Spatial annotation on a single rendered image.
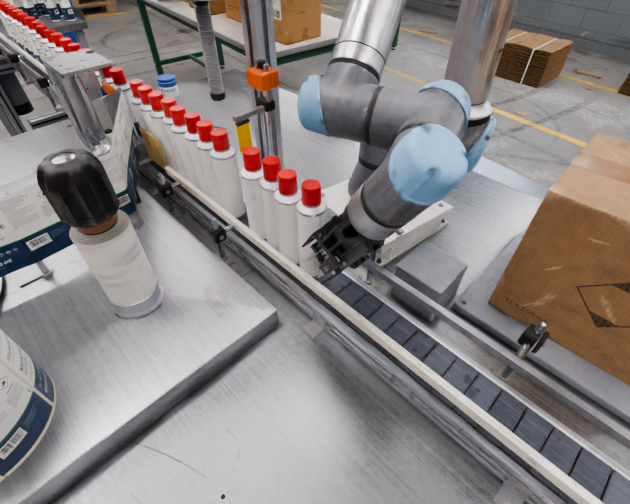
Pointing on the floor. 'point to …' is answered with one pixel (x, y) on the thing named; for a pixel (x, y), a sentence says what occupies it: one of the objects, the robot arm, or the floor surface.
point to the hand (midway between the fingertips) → (326, 259)
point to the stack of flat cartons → (532, 58)
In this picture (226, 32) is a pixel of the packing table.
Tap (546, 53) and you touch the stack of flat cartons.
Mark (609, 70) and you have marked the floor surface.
